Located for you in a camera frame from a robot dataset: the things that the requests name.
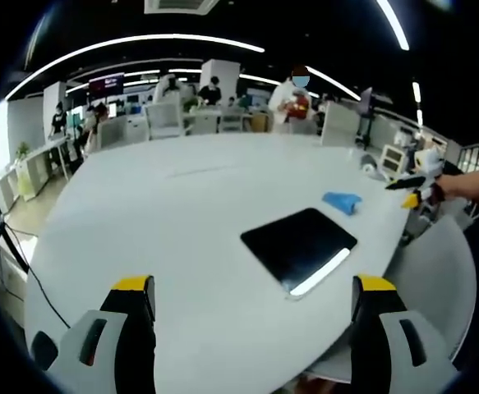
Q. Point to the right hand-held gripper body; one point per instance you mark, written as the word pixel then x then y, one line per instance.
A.
pixel 428 172

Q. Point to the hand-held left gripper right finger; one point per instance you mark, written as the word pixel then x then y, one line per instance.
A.
pixel 387 328

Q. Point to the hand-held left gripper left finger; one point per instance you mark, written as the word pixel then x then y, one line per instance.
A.
pixel 116 328

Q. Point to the blue cleaning cloth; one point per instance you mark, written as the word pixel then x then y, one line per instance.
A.
pixel 342 200

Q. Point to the black tablet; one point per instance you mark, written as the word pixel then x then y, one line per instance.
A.
pixel 300 246

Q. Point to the white storage cabinet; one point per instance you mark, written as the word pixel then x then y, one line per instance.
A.
pixel 394 159

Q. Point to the small white object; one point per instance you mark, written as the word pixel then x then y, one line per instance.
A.
pixel 367 165

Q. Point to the grey office chair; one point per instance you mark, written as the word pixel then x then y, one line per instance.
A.
pixel 340 124
pixel 164 120
pixel 432 279
pixel 111 131

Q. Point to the white shelf cabinet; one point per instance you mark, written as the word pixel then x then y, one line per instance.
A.
pixel 31 172

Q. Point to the green potted plant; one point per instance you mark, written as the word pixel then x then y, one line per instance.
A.
pixel 22 151

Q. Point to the wall screen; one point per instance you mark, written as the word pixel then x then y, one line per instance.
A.
pixel 106 86

